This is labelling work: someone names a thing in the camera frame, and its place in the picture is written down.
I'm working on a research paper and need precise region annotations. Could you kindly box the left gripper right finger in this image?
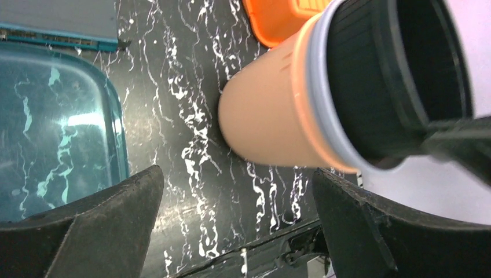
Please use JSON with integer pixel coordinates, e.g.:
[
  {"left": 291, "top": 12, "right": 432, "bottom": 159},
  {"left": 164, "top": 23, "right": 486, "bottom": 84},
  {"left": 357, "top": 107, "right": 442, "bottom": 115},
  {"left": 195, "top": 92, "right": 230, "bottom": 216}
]
[{"left": 312, "top": 169, "right": 490, "bottom": 277}]

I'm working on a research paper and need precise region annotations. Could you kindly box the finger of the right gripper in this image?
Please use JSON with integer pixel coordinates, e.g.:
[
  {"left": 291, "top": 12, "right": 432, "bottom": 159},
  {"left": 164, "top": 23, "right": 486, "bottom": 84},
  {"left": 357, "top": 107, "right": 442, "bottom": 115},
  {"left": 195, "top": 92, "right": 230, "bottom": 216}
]
[{"left": 423, "top": 116, "right": 490, "bottom": 186}]

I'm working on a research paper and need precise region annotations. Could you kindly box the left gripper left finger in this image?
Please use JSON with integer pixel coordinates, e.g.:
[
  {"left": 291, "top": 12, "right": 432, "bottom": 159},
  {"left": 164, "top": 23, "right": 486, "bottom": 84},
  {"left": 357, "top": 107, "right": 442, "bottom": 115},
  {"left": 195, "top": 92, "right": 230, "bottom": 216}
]
[{"left": 1, "top": 165, "right": 164, "bottom": 277}]

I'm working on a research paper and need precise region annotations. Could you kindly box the dark teal transparent container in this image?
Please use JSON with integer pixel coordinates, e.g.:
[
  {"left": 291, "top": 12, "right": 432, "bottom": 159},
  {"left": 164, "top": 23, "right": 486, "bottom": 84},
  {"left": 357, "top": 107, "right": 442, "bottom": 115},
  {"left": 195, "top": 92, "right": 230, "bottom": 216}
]
[{"left": 1, "top": 42, "right": 130, "bottom": 223}]

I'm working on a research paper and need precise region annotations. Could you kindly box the tan bucket with black liner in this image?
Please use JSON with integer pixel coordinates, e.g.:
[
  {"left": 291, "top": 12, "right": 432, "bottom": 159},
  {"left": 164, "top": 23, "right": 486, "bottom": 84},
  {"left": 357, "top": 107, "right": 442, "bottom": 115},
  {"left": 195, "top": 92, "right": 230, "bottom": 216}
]
[{"left": 218, "top": 1, "right": 474, "bottom": 173}]

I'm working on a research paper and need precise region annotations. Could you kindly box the orange plastic tray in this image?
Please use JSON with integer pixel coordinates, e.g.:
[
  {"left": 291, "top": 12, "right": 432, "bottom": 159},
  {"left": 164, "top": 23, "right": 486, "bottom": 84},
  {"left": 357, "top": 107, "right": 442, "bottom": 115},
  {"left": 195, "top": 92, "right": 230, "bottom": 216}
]
[{"left": 243, "top": 0, "right": 331, "bottom": 48}]

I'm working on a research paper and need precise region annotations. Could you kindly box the dark blue network switch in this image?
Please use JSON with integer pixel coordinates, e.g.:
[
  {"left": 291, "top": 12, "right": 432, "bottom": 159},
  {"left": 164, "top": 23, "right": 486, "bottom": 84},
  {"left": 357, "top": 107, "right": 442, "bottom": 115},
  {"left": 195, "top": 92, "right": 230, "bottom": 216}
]
[{"left": 1, "top": 0, "right": 119, "bottom": 52}]

